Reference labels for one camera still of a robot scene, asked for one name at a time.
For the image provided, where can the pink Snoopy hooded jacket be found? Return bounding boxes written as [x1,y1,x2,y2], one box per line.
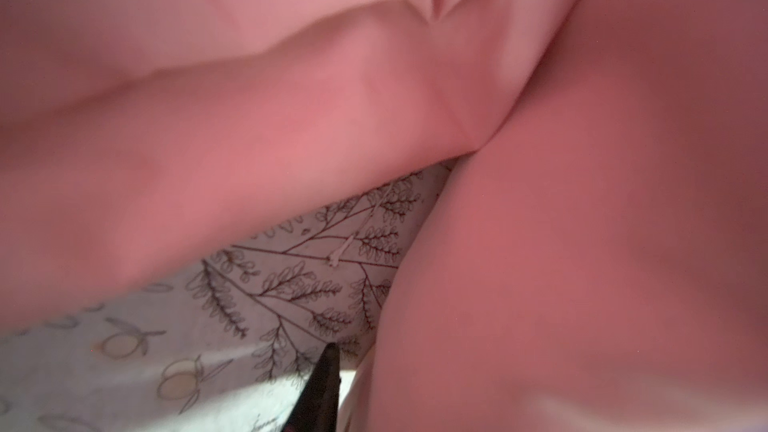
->
[1,0,767,431]

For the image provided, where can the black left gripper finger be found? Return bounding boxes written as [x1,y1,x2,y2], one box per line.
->
[280,343,341,432]

